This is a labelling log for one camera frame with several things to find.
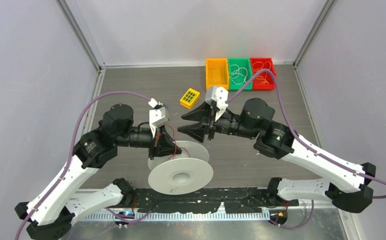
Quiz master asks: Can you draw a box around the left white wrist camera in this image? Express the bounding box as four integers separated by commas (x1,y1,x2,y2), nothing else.
148,98,170,137

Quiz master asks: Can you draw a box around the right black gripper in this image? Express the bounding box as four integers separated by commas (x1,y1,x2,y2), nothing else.
177,100,258,144

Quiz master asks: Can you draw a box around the orange wire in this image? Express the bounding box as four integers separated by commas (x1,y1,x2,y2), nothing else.
253,61,274,85

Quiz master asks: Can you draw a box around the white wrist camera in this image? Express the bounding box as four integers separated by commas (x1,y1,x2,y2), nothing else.
205,85,228,121
148,98,170,137

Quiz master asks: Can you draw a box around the slotted cable duct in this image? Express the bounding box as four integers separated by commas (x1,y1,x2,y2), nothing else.
81,210,270,222

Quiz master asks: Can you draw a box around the grey cable spool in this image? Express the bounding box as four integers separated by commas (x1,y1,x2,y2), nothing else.
148,140,214,195

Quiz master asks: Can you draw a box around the white wire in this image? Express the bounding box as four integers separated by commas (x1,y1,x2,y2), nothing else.
230,64,250,85

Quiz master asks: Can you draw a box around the orange bin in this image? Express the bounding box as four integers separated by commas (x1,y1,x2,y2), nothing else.
205,58,229,90

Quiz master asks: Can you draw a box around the red bin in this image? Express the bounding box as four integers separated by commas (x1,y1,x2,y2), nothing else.
249,57,276,91

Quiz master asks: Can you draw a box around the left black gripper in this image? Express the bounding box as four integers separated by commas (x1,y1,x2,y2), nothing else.
116,122,182,159

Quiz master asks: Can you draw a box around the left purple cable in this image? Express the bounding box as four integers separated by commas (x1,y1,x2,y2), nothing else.
14,91,152,240

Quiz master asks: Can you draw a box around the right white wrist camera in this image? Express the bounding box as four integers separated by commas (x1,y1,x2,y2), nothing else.
205,85,228,121

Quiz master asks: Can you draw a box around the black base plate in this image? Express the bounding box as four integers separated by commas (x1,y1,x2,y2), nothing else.
133,187,285,214

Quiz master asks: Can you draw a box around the left aluminium frame post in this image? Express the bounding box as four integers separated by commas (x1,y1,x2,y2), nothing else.
56,0,106,73

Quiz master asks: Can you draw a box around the yellow toy brick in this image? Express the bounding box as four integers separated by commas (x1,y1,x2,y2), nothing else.
179,88,200,109

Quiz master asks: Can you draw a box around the green bin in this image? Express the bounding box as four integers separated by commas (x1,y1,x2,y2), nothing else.
228,58,253,91

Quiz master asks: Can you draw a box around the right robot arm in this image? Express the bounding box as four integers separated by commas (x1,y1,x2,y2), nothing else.
178,98,376,213

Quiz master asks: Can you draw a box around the aluminium frame post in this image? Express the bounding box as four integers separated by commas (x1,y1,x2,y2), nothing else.
293,0,337,69
56,0,106,73

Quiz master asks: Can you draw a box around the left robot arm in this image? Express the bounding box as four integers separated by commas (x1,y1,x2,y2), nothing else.
15,104,182,240

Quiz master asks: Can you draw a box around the right aluminium frame post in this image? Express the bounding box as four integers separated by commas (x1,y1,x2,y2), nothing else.
293,0,337,69

